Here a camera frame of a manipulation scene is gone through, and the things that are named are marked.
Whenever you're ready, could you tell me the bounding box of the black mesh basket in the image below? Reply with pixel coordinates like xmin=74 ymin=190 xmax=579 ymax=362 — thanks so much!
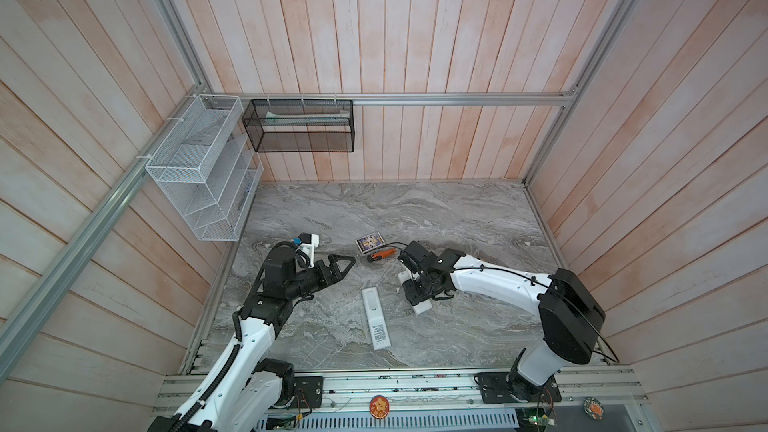
xmin=241 ymin=98 xmax=356 ymax=153

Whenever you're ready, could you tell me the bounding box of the round patterned badge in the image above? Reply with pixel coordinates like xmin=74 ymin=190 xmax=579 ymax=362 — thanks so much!
xmin=583 ymin=397 xmax=605 ymax=421

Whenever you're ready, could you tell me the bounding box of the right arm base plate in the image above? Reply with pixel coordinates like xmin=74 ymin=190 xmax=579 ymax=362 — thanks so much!
xmin=474 ymin=372 xmax=562 ymax=404

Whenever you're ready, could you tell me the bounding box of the white remote control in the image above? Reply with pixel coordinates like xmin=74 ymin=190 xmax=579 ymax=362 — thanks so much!
xmin=398 ymin=270 xmax=432 ymax=315

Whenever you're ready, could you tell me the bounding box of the black corrugated cable hose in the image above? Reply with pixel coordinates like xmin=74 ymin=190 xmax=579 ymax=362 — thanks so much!
xmin=167 ymin=311 xmax=244 ymax=432

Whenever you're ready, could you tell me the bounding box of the orange black screwdriver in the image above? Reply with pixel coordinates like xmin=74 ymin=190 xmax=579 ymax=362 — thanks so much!
xmin=366 ymin=247 xmax=398 ymax=263

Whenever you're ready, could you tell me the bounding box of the red round sticker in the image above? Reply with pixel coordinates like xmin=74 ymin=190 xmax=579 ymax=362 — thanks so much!
xmin=369 ymin=395 xmax=390 ymax=420

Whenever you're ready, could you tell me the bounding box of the white remote with label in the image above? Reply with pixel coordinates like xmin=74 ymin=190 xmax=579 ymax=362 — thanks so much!
xmin=361 ymin=287 xmax=391 ymax=350

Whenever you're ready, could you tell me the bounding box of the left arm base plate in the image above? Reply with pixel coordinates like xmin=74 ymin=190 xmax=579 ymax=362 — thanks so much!
xmin=270 ymin=375 xmax=324 ymax=411

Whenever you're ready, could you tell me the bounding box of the white wire mesh shelf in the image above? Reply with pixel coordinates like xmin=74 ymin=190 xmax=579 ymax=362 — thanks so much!
xmin=146 ymin=94 xmax=263 ymax=242

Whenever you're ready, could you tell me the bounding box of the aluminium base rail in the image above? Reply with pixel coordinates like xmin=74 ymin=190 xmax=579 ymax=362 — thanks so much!
xmin=149 ymin=365 xmax=652 ymax=418

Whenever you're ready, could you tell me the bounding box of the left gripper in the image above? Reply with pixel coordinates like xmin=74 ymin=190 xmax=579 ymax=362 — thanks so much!
xmin=285 ymin=254 xmax=356 ymax=299

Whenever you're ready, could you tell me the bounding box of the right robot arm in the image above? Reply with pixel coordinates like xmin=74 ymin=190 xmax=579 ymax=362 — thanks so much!
xmin=398 ymin=241 xmax=606 ymax=402

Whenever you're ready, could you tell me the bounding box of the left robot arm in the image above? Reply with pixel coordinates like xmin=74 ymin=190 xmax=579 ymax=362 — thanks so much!
xmin=149 ymin=238 xmax=356 ymax=431

